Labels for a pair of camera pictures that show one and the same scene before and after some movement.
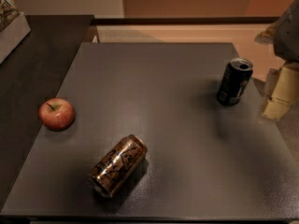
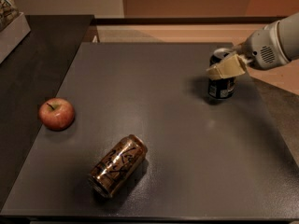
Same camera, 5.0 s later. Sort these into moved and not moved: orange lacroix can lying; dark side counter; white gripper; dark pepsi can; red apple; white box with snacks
Moved: dark pepsi can; white gripper
Not moved: white box with snacks; red apple; orange lacroix can lying; dark side counter
